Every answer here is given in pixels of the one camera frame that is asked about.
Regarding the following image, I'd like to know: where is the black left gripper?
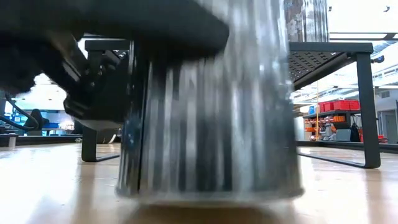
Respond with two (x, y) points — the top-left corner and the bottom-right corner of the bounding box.
(0, 0), (132, 129)

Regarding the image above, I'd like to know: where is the ribbed grey glass candle holder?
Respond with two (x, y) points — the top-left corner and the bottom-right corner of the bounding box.
(115, 0), (305, 207)

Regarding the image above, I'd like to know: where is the scented candle jar with label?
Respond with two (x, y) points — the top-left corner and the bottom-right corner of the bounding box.
(284, 0), (330, 43)

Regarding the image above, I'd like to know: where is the person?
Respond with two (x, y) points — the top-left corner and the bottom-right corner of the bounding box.
(24, 108), (50, 137)

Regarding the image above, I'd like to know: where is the storage rack with bins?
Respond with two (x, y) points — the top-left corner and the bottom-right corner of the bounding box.
(303, 99), (362, 142)

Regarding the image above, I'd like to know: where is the black perforated metal riser shelf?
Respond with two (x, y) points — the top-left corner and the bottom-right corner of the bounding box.
(81, 39), (382, 170)

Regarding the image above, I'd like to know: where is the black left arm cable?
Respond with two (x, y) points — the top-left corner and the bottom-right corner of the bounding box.
(0, 93), (40, 132)

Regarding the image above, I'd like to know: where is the yellow hanging cable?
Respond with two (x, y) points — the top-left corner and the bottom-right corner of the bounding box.
(315, 80), (320, 141)

